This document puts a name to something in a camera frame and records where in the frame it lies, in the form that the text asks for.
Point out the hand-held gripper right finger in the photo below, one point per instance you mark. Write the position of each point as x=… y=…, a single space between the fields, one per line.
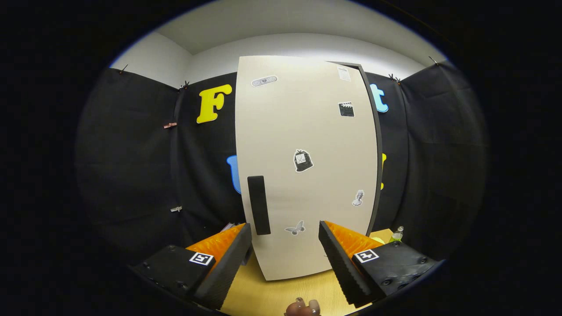
x=341 y=267

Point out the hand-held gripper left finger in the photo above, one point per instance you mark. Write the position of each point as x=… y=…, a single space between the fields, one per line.
x=228 y=263

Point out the grey shoe cabinet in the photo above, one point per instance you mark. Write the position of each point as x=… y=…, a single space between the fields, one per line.
x=379 y=149

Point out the beige shoe cabinet door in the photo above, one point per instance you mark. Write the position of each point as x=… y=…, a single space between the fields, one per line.
x=298 y=127

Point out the blue book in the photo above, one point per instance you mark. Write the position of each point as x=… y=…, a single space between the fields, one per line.
x=227 y=227

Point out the yellow plush pineapple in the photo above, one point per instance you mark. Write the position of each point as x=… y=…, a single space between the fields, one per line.
x=378 y=240

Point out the green plastic bottle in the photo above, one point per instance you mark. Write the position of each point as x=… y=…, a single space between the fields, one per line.
x=396 y=236

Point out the black backdrop cloth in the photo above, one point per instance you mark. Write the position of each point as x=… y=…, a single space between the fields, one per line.
x=127 y=166

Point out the pink clip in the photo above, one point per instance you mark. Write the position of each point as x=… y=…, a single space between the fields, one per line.
x=170 y=125

